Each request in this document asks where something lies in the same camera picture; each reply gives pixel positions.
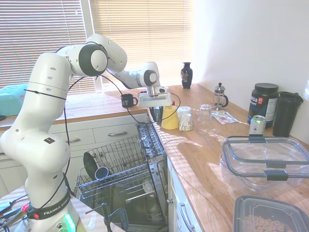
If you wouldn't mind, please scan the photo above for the white green drink can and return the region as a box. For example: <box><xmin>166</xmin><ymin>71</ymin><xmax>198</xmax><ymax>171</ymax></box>
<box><xmin>249</xmin><ymin>115</ymin><xmax>267</xmax><ymax>137</ymax></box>

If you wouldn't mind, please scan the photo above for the printed sachet with red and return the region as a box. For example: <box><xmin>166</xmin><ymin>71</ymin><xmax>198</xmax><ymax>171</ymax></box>
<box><xmin>217</xmin><ymin>115</ymin><xmax>239</xmax><ymax>125</ymax></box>

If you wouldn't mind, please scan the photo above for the wire cutlery tray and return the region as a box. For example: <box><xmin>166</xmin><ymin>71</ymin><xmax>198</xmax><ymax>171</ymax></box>
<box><xmin>135</xmin><ymin>122</ymin><xmax>167</xmax><ymax>160</ymax></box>

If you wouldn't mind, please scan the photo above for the silver cabinet bar handle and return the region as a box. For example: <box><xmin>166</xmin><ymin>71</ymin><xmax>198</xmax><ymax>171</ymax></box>
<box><xmin>178</xmin><ymin>202</ymin><xmax>195</xmax><ymax>232</ymax></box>

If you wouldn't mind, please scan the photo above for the black clamp stand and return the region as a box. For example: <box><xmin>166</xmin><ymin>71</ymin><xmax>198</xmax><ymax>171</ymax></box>
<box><xmin>85</xmin><ymin>202</ymin><xmax>130</xmax><ymax>232</ymax></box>

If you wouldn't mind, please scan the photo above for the black shaker bottle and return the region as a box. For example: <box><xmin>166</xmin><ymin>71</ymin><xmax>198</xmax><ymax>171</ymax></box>
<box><xmin>272</xmin><ymin>91</ymin><xmax>304</xmax><ymax>137</ymax></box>

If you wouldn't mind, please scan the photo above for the black protein powder tub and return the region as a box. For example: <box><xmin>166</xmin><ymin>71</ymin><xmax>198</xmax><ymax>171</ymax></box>
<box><xmin>247</xmin><ymin>83</ymin><xmax>280</xmax><ymax>128</ymax></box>

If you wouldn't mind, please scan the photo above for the printed sachet with green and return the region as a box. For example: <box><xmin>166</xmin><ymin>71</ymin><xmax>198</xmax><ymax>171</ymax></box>
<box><xmin>211</xmin><ymin>110</ymin><xmax>230</xmax><ymax>119</ymax></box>

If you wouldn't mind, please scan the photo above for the wide window blind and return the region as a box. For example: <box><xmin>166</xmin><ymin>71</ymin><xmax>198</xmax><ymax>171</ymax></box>
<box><xmin>0</xmin><ymin>0</ymin><xmax>94</xmax><ymax>91</ymax></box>

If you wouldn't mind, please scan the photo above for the clear plastic container with lid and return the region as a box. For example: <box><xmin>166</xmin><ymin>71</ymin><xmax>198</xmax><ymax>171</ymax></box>
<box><xmin>219</xmin><ymin>135</ymin><xmax>309</xmax><ymax>191</ymax></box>

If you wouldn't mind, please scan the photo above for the black printed mug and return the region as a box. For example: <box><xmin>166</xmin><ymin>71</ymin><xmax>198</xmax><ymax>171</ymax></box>
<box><xmin>120</xmin><ymin>93</ymin><xmax>139</xmax><ymax>108</ymax></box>

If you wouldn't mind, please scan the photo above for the stainless steel dishwasher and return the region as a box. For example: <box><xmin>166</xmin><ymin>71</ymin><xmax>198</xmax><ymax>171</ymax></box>
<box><xmin>77</xmin><ymin>120</ymin><xmax>169</xmax><ymax>230</ymax></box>

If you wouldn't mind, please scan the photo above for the grey ceramic mug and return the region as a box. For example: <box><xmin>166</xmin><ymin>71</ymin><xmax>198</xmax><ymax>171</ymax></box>
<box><xmin>152</xmin><ymin>106</ymin><xmax>163</xmax><ymax>123</ymax></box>

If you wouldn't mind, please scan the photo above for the white cabinet under counter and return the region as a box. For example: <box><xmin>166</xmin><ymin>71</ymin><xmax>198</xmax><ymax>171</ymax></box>
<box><xmin>166</xmin><ymin>157</ymin><xmax>203</xmax><ymax>232</ymax></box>

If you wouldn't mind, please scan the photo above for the grey container with food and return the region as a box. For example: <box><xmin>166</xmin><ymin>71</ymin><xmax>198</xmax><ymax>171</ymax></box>
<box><xmin>233</xmin><ymin>195</ymin><xmax>309</xmax><ymax>232</ymax></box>

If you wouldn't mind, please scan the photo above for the dark blue decorated vase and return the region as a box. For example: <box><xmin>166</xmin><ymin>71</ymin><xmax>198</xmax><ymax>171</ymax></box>
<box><xmin>181</xmin><ymin>62</ymin><xmax>193</xmax><ymax>89</ymax></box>

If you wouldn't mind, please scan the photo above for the translucent white plastic cup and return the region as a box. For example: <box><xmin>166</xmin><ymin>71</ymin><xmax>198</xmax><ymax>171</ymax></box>
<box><xmin>177</xmin><ymin>106</ymin><xmax>193</xmax><ymax>121</ymax></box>

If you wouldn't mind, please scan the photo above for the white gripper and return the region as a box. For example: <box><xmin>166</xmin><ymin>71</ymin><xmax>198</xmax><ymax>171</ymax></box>
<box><xmin>138</xmin><ymin>92</ymin><xmax>173</xmax><ymax>122</ymax></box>

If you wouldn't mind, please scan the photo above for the yellow plastic cup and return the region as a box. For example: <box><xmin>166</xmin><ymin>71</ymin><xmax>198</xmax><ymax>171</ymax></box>
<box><xmin>161</xmin><ymin>105</ymin><xmax>179</xmax><ymax>130</ymax></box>

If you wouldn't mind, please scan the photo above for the wire dishwasher rack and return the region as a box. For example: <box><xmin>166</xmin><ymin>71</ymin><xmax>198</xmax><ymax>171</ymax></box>
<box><xmin>74</xmin><ymin>136</ymin><xmax>156</xmax><ymax>201</ymax></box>

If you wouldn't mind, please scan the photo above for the tall clear drinking glass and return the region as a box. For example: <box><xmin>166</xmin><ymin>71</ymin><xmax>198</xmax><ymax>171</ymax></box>
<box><xmin>197</xmin><ymin>103</ymin><xmax>213</xmax><ymax>130</ymax></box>

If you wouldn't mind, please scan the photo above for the teal plastic box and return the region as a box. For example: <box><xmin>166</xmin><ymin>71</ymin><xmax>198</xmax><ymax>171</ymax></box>
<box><xmin>0</xmin><ymin>83</ymin><xmax>29</xmax><ymax>116</ymax></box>

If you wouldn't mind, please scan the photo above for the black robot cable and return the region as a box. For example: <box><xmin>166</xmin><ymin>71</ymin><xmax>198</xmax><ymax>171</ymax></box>
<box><xmin>24</xmin><ymin>73</ymin><xmax>182</xmax><ymax>150</ymax></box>

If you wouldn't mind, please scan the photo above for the patterned paper cup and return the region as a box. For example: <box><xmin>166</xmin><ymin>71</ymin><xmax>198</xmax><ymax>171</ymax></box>
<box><xmin>178</xmin><ymin>113</ymin><xmax>194</xmax><ymax>132</ymax></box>

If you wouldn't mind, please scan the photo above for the blue mug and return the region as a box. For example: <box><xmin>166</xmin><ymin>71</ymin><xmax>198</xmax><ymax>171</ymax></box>
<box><xmin>95</xmin><ymin>166</ymin><xmax>110</xmax><ymax>181</ymax></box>

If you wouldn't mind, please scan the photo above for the dark round plate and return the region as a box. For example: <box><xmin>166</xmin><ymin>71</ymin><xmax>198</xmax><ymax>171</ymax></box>
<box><xmin>83</xmin><ymin>151</ymin><xmax>98</xmax><ymax>181</ymax></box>

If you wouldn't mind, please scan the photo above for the glass French press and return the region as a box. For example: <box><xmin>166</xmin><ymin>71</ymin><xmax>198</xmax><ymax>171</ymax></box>
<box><xmin>213</xmin><ymin>82</ymin><xmax>229</xmax><ymax>111</ymax></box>

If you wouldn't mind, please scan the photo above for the narrow sunlit window blind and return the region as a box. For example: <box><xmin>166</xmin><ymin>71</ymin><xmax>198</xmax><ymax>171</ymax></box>
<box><xmin>90</xmin><ymin>0</ymin><xmax>194</xmax><ymax>87</ymax></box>

